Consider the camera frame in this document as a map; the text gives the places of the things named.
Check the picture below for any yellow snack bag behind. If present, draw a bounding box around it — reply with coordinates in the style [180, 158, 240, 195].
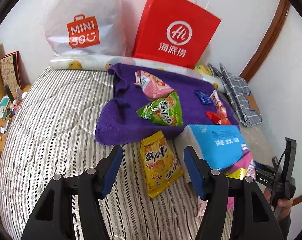
[194, 64, 214, 76]

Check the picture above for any blue cookie snack packet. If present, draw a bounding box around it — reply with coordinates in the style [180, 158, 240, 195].
[194, 90, 213, 105]

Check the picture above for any green triangular snack bag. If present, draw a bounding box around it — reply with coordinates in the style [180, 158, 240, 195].
[136, 92, 184, 126]

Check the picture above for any rolled fruit-print mat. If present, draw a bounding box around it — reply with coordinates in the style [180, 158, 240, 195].
[50, 55, 226, 93]

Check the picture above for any white pink long snack packet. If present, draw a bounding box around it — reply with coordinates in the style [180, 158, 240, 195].
[209, 90, 227, 117]

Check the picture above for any wooden bedside desk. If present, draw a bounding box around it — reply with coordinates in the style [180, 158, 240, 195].
[0, 39, 32, 156]

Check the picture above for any yellow snack bag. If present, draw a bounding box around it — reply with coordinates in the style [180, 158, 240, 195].
[140, 131, 184, 198]
[194, 64, 214, 76]

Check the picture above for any purple towel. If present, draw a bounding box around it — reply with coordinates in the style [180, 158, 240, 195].
[94, 63, 240, 146]

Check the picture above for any blue tissue pack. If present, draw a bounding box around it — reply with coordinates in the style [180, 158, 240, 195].
[174, 125, 249, 183]

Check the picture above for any magenta snack bag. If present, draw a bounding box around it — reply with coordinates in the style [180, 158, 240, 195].
[223, 151, 257, 210]

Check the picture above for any pink striped snack bag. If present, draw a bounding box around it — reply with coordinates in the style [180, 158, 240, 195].
[135, 70, 175, 101]

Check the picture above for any white Miniso plastic bag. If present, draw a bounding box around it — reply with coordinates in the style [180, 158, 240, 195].
[44, 0, 127, 56]

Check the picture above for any brown wooden door frame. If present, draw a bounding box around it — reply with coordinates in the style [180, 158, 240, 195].
[240, 0, 290, 82]

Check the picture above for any person's right hand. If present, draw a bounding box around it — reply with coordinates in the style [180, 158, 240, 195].
[263, 187, 293, 221]

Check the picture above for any red snack packet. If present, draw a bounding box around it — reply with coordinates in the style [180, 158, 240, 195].
[206, 112, 232, 125]

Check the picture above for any red paper shopping bag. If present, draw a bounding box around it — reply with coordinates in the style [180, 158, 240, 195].
[132, 0, 221, 69]

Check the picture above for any blue plaid folded cloth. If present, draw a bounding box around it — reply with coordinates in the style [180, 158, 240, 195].
[208, 63, 262, 127]

